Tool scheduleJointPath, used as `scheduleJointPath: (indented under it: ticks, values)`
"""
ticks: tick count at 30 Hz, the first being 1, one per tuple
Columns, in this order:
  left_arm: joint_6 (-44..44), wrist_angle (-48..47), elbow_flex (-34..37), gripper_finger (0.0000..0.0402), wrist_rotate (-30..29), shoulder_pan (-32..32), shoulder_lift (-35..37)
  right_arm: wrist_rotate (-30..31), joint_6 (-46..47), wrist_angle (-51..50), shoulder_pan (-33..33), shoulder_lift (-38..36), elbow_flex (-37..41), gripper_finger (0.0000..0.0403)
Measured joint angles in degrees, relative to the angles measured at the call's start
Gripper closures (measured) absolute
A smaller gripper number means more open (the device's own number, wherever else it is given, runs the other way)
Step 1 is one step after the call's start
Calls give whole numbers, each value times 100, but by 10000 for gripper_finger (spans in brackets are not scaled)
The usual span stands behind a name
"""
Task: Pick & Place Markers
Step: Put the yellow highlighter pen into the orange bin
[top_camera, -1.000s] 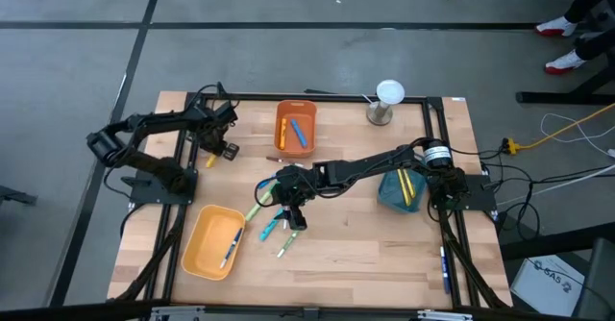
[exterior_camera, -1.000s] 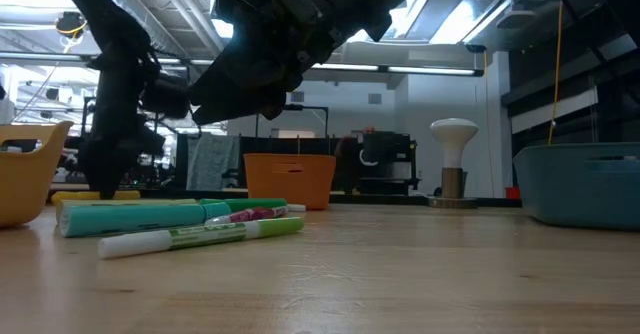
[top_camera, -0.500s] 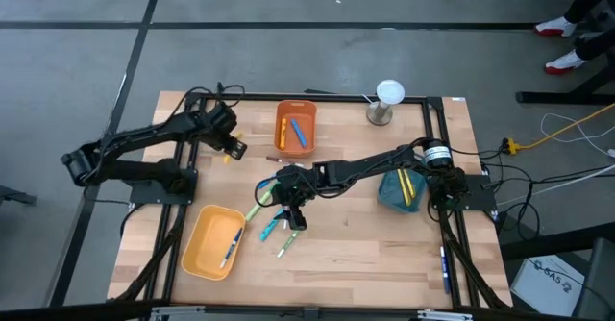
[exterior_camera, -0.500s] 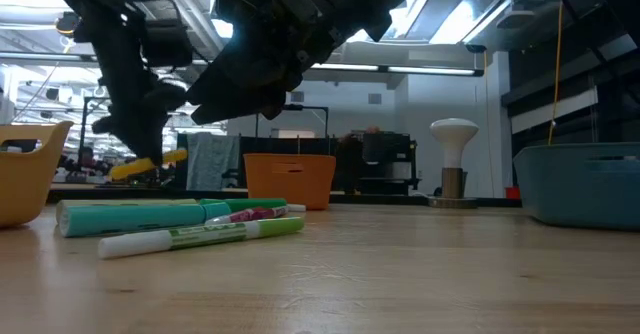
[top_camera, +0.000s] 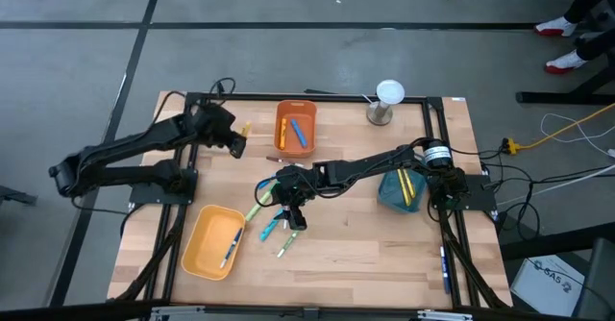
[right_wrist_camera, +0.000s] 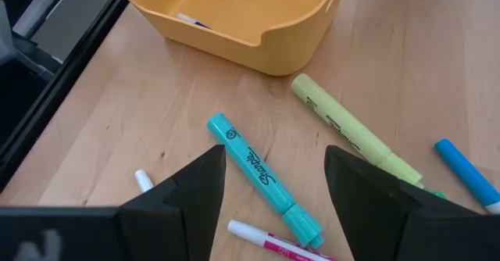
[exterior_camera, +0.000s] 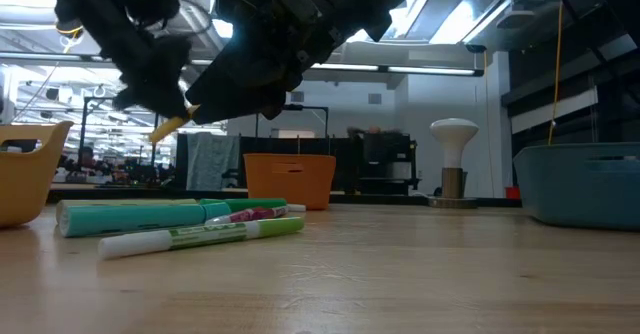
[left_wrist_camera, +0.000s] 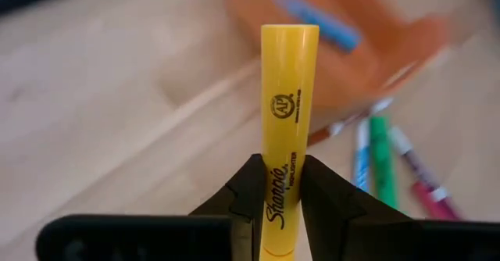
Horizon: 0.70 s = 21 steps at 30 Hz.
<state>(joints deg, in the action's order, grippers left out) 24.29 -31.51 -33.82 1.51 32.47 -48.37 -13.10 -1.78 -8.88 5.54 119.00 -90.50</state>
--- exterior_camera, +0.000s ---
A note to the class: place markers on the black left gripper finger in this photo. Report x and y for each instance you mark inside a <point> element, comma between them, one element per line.
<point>155,105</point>

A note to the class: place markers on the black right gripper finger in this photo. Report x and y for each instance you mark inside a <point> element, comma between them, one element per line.
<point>240,94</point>

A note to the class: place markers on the orange-yellow thick highlighter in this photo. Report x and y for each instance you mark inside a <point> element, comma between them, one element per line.
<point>167,128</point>

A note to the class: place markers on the light green Sharpie highlighter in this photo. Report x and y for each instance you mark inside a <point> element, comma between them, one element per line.
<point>125,203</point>

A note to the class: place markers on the teal thick highlighter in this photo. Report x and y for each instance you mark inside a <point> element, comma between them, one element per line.
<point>130,219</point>

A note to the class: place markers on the pink thin marker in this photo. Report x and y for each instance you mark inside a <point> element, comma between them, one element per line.
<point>250,215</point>

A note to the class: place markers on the green and white thin marker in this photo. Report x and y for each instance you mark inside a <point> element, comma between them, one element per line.
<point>200,236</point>

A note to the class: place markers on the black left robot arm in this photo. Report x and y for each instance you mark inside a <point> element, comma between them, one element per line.
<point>100,4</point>

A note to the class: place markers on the black room partition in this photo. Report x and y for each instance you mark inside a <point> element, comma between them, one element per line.
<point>280,146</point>

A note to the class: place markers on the grey hanging cloth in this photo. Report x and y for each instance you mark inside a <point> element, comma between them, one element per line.
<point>212,161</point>

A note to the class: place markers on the orange plastic bin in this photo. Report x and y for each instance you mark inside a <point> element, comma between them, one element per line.
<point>290,184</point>

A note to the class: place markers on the green Sharpie marker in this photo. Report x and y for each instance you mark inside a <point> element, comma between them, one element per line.
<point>250,204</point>

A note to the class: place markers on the yellow plastic bin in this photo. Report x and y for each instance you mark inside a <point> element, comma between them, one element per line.
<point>30,184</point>

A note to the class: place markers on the long ceiling light strip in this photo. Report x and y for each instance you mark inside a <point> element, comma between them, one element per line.
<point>425,70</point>

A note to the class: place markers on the black equipment cart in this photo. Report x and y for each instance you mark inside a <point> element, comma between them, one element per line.
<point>390,159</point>

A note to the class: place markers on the white mushroom table lamp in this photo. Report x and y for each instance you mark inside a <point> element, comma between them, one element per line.
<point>454,134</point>

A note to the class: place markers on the red cup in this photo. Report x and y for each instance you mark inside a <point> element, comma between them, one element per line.
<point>512,193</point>

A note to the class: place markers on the teal plastic bin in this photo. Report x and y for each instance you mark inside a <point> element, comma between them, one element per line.
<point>575,189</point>

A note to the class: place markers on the black gantry frame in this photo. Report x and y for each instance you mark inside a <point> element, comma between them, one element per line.
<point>120,99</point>

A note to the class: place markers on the black stand frame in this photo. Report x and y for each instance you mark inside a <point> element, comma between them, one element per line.
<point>310,107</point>

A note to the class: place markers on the black aluminium table frame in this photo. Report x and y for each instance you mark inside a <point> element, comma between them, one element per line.
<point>150,194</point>

